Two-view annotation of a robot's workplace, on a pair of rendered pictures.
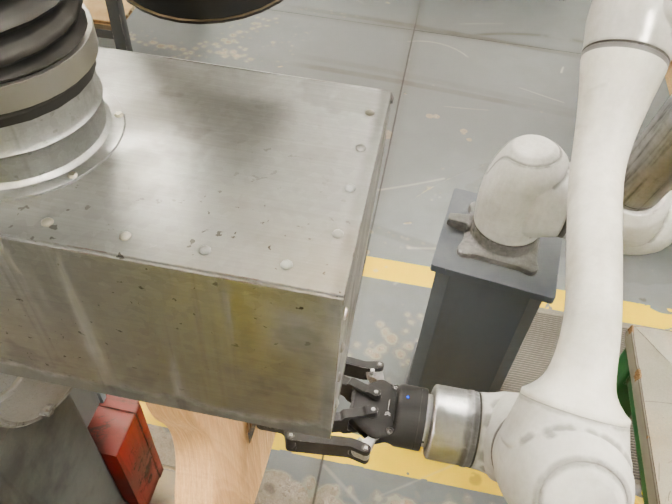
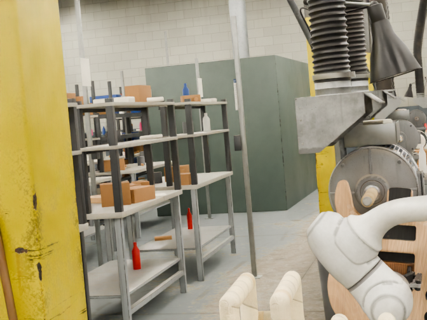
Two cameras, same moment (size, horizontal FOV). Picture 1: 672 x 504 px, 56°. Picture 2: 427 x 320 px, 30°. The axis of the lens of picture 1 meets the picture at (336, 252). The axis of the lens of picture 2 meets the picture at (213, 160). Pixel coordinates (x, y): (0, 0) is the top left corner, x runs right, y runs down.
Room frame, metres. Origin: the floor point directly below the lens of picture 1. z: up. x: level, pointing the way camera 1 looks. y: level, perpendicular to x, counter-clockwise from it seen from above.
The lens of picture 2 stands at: (0.23, -2.02, 1.49)
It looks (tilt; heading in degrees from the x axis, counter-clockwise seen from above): 3 degrees down; 98
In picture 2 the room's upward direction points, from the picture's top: 5 degrees counter-clockwise
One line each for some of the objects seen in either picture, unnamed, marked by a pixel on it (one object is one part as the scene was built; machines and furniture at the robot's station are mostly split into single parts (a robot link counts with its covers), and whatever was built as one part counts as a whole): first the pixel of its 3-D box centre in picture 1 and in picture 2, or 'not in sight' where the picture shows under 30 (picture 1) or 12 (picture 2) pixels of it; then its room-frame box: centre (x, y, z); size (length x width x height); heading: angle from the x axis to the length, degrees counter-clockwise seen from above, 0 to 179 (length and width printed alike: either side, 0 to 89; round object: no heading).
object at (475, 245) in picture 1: (495, 228); not in sight; (1.05, -0.36, 0.73); 0.22 x 0.18 x 0.06; 75
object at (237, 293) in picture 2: not in sight; (238, 292); (0.08, -0.69, 1.20); 0.20 x 0.03 x 0.03; 85
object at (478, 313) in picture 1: (470, 326); not in sight; (1.04, -0.38, 0.35); 0.28 x 0.28 x 0.70; 75
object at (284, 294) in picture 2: not in sight; (286, 290); (0.16, -0.70, 1.20); 0.20 x 0.03 x 0.03; 85
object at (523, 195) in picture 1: (525, 186); not in sight; (1.04, -0.39, 0.87); 0.18 x 0.16 x 0.22; 75
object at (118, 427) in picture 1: (84, 442); not in sight; (0.57, 0.49, 0.49); 0.25 x 0.12 x 0.37; 82
